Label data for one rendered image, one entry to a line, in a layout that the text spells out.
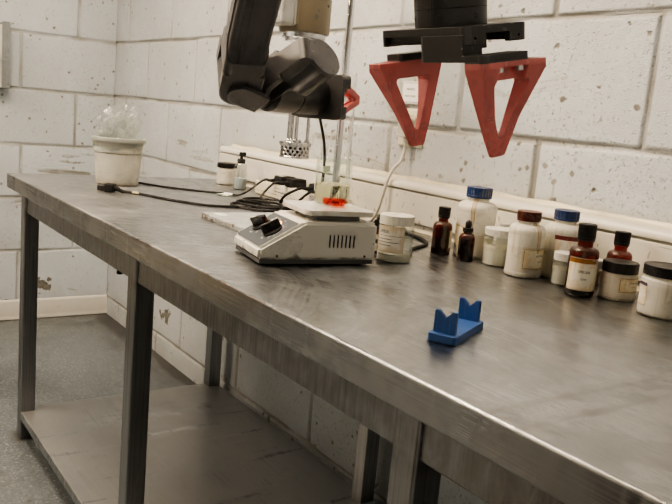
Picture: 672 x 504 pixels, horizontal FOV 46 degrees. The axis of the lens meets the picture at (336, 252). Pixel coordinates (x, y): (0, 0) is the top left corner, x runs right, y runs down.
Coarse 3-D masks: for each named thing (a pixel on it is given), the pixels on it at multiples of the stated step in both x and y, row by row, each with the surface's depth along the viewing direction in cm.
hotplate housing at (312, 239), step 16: (304, 224) 122; (320, 224) 123; (336, 224) 124; (352, 224) 125; (368, 224) 126; (240, 240) 127; (272, 240) 120; (288, 240) 121; (304, 240) 122; (320, 240) 123; (336, 240) 124; (352, 240) 125; (368, 240) 126; (256, 256) 121; (272, 256) 120; (288, 256) 121; (304, 256) 122; (320, 256) 123; (336, 256) 124; (352, 256) 126; (368, 256) 127
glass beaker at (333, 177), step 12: (324, 156) 131; (336, 156) 132; (324, 168) 127; (336, 168) 126; (348, 168) 127; (324, 180) 127; (336, 180) 127; (348, 180) 128; (324, 192) 127; (336, 192) 127; (348, 192) 129; (324, 204) 128; (336, 204) 127; (348, 204) 129
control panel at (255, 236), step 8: (272, 216) 130; (280, 216) 128; (288, 224) 123; (296, 224) 122; (240, 232) 129; (248, 232) 128; (256, 232) 126; (280, 232) 121; (256, 240) 122; (264, 240) 121
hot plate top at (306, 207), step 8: (288, 200) 132; (296, 200) 133; (296, 208) 126; (304, 208) 123; (312, 208) 124; (320, 208) 125; (328, 208) 126; (336, 208) 127; (344, 208) 128; (352, 208) 129; (360, 208) 130; (336, 216) 124; (344, 216) 124; (352, 216) 125; (360, 216) 125; (368, 216) 126
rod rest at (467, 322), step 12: (480, 300) 93; (456, 312) 86; (468, 312) 94; (480, 312) 94; (444, 324) 87; (456, 324) 86; (468, 324) 92; (480, 324) 93; (432, 336) 87; (444, 336) 86; (456, 336) 86; (468, 336) 90
